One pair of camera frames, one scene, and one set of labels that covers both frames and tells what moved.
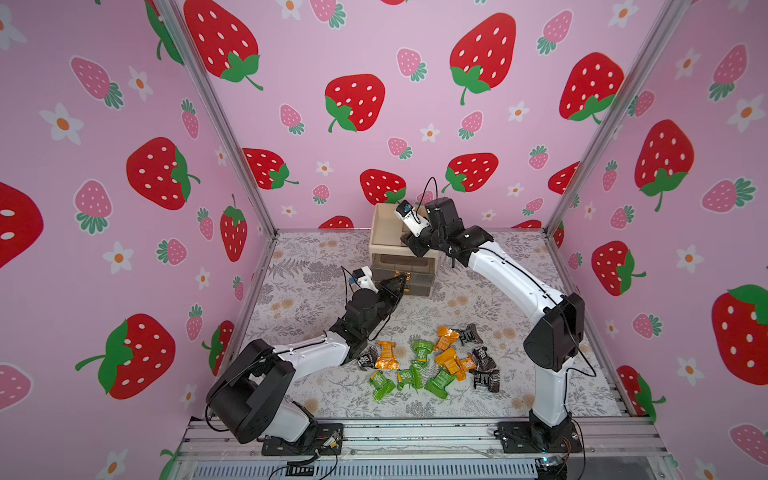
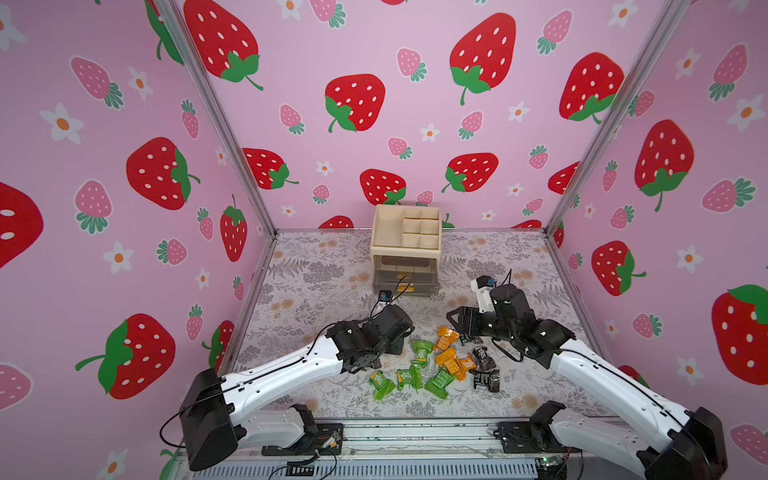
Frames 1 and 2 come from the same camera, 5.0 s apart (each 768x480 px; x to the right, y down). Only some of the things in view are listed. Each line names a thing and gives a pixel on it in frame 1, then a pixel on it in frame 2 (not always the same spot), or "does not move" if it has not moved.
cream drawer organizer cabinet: [391, 257] does not move
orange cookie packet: [450, 360] does not move
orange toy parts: [447, 337] does not move
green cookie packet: [412, 377] does not move
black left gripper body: [379, 308] -> [396, 348]
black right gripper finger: [415, 243] -> [467, 320]
